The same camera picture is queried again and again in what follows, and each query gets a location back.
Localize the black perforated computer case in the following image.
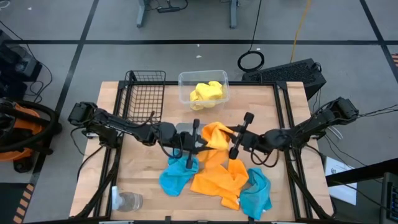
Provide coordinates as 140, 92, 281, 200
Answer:
241, 58, 327, 101

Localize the yellow hanging cable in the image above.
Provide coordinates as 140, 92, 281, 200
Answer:
289, 0, 313, 63

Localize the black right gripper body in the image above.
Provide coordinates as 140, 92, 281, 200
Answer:
229, 112, 265, 159

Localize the blue microfiber towel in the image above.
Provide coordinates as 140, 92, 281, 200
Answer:
239, 167, 274, 221
159, 154, 200, 197

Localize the black power strip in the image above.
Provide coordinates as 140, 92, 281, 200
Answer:
157, 6, 181, 14

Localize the black wire basket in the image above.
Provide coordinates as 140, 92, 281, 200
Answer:
119, 70, 167, 123

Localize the black beam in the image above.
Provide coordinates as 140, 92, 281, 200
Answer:
325, 157, 398, 187

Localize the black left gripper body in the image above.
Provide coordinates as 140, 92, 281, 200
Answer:
177, 119, 200, 169

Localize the black equipment stack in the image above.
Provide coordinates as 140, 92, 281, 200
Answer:
0, 29, 43, 102

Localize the grey control device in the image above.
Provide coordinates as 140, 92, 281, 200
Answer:
379, 172, 398, 224

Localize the clear plastic bin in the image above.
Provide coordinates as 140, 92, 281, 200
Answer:
177, 70, 230, 111

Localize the black hanging coiled cable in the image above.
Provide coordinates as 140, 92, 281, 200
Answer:
237, 0, 266, 73

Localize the orange microfiber towel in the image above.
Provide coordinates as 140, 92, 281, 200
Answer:
190, 158, 250, 212
198, 121, 236, 170

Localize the grey desk leg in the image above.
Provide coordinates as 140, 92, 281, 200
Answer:
229, 0, 239, 30
136, 0, 149, 28

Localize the orange vacuum with black hose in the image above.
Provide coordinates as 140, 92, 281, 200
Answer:
0, 98, 63, 174

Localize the large yellow microfiber towel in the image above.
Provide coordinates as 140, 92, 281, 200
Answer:
195, 80, 228, 109

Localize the white paper sheet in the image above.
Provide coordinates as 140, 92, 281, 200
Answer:
324, 156, 358, 206

